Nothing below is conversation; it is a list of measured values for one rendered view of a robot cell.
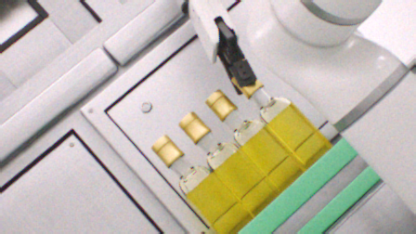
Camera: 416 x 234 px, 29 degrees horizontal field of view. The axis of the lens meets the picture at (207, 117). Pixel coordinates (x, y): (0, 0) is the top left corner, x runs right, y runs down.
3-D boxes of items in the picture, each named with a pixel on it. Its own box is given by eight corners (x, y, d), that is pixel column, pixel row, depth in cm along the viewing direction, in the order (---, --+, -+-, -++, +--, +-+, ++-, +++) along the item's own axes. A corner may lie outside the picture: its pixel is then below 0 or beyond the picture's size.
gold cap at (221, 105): (237, 110, 134) (219, 92, 134) (239, 105, 130) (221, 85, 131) (221, 124, 133) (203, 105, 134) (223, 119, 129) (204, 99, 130)
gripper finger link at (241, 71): (221, 54, 132) (240, 89, 131) (222, 47, 129) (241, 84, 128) (239, 45, 133) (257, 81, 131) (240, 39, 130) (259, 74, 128)
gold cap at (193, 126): (212, 133, 132) (194, 113, 133) (212, 128, 129) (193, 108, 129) (195, 147, 132) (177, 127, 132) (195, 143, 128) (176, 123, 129)
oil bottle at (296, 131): (365, 191, 132) (277, 97, 136) (373, 186, 127) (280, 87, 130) (341, 214, 131) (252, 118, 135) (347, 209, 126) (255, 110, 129)
